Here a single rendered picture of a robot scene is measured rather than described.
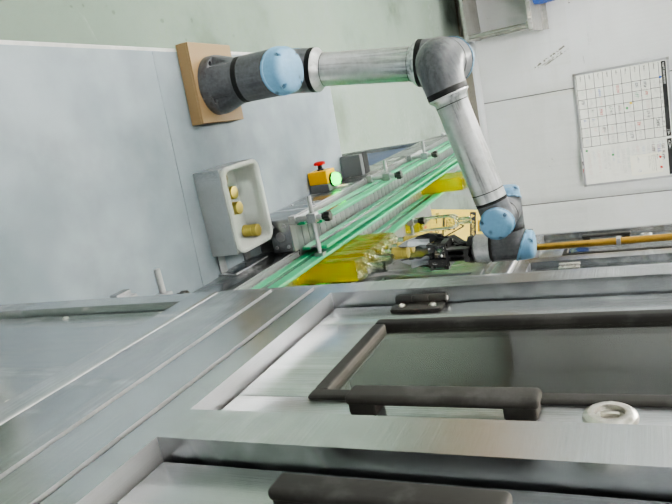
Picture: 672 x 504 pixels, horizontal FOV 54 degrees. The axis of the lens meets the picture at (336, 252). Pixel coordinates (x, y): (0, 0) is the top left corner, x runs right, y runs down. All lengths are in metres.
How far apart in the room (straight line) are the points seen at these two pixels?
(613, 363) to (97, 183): 1.14
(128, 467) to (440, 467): 0.23
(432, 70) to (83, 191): 0.79
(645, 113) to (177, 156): 6.32
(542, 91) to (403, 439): 7.22
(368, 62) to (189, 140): 0.49
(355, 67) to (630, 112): 5.99
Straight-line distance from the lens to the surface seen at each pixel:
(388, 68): 1.71
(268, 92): 1.69
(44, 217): 1.38
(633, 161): 7.62
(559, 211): 7.79
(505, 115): 7.69
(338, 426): 0.49
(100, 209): 1.47
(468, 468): 0.44
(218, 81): 1.73
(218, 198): 1.69
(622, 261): 2.09
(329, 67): 1.76
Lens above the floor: 1.79
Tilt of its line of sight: 26 degrees down
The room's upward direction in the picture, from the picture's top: 85 degrees clockwise
